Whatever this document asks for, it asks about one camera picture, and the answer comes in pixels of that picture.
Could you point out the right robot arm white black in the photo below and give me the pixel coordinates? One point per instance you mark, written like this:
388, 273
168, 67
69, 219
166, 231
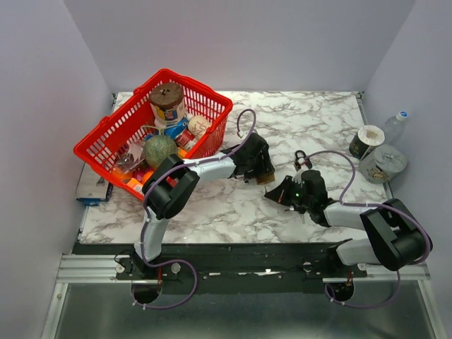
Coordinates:
393, 239

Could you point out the orange fruit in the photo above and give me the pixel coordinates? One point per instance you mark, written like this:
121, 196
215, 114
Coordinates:
121, 175

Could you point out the black padlock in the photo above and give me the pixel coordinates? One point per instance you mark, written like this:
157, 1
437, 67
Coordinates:
301, 159

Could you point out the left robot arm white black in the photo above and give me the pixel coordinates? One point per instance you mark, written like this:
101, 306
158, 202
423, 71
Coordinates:
170, 187

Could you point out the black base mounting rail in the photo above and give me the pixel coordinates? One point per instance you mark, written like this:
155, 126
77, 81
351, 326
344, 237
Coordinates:
229, 268

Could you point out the large brass padlock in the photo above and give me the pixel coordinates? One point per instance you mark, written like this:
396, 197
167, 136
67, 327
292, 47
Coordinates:
265, 178

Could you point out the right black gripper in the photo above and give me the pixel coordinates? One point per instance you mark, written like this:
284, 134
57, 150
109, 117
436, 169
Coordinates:
280, 193

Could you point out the grey-wrapped toilet paper roll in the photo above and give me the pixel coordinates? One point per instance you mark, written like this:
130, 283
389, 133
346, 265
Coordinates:
383, 164

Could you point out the green netted melon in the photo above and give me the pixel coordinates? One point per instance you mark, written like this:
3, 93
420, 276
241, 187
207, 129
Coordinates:
157, 148

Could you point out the black-headed key bunch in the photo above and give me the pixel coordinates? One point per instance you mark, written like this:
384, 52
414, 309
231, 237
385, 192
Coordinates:
300, 214

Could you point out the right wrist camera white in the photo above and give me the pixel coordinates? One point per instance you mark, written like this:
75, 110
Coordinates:
298, 176

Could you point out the clear plastic water bottle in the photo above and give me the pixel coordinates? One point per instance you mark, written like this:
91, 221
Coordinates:
394, 127

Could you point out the brown-lid ice cream cup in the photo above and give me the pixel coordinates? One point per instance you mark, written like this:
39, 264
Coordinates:
168, 105

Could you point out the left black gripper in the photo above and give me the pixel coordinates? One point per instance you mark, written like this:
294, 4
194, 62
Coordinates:
264, 167

